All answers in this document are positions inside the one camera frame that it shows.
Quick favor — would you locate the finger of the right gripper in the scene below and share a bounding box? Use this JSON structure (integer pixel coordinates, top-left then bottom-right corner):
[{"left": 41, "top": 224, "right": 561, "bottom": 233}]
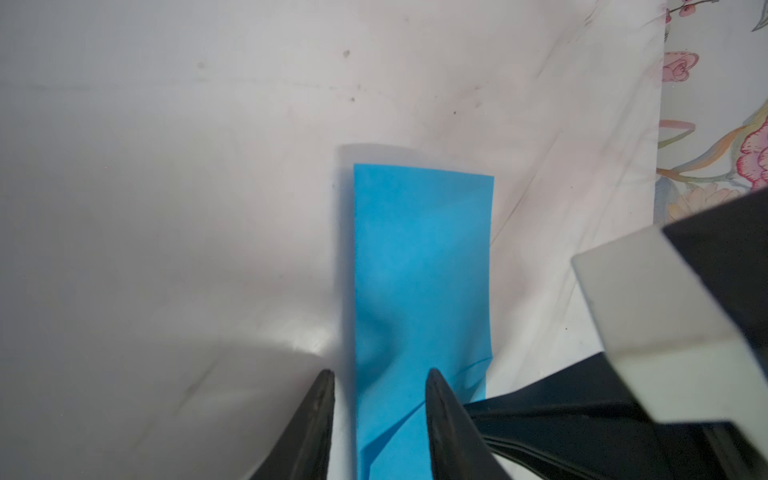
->
[{"left": 465, "top": 353, "right": 720, "bottom": 479}]

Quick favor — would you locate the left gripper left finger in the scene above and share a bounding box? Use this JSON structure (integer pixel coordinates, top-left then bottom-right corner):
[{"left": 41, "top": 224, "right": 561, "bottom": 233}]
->
[{"left": 250, "top": 369, "right": 335, "bottom": 480}]

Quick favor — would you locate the blue square paper sheet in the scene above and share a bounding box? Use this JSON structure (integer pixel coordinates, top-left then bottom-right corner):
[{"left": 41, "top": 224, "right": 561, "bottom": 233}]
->
[{"left": 354, "top": 164, "right": 494, "bottom": 479}]

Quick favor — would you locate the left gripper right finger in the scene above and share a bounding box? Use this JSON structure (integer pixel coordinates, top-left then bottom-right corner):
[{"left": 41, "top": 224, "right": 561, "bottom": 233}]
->
[{"left": 425, "top": 368, "right": 510, "bottom": 480}]

